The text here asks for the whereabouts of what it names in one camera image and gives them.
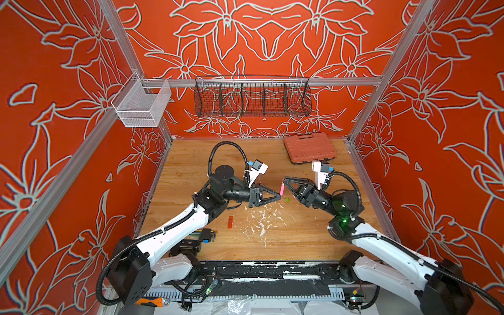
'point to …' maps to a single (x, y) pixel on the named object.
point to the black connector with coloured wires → (205, 235)
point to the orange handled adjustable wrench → (158, 302)
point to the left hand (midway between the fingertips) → (278, 197)
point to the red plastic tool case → (309, 147)
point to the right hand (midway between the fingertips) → (284, 183)
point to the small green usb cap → (287, 200)
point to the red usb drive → (230, 222)
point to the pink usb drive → (282, 188)
